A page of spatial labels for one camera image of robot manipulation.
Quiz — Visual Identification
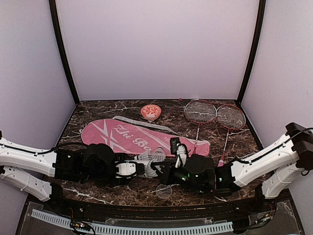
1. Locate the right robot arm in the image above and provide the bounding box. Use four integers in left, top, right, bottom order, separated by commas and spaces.
151, 122, 313, 212

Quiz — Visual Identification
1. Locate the pink racket bag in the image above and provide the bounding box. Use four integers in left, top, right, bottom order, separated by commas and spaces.
81, 116, 211, 159

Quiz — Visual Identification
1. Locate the white cable tray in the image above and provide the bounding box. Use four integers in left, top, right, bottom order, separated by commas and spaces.
31, 209, 234, 235

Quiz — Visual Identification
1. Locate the left red badminton racket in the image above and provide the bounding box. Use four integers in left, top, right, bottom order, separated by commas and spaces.
184, 99, 217, 154

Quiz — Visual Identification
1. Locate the red white patterned bowl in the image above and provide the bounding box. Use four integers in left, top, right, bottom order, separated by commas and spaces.
140, 104, 161, 120

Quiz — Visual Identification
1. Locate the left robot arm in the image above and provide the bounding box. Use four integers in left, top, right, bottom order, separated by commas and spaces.
0, 137, 137, 213

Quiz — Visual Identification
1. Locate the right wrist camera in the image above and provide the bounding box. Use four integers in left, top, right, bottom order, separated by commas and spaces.
170, 137, 189, 168

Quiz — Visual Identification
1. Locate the right black frame post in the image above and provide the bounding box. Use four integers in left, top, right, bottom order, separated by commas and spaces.
236, 0, 267, 107

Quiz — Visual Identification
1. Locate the white shuttlecock tube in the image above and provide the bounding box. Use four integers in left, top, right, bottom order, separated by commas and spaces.
135, 160, 157, 178

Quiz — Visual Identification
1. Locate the clear plastic tube lid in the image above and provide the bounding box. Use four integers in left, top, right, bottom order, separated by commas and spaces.
156, 184, 173, 199

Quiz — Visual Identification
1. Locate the shuttlecock beside tube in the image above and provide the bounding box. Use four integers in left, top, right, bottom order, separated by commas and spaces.
134, 151, 153, 163

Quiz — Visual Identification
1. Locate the right red badminton racket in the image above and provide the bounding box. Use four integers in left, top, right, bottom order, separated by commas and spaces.
216, 104, 246, 167

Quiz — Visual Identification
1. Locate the red badminton racket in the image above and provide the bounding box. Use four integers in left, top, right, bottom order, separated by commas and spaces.
216, 104, 246, 167
184, 99, 217, 154

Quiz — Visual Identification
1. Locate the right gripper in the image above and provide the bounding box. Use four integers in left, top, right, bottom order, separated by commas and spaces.
150, 161, 208, 194

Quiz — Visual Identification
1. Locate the black frame post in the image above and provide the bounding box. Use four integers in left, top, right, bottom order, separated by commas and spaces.
236, 0, 267, 107
48, 0, 80, 106

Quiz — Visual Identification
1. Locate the left black frame post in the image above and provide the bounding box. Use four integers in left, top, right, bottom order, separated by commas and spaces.
48, 0, 80, 106

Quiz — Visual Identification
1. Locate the shuttlecock on bag edge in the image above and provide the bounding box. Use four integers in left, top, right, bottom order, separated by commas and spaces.
152, 147, 166, 162

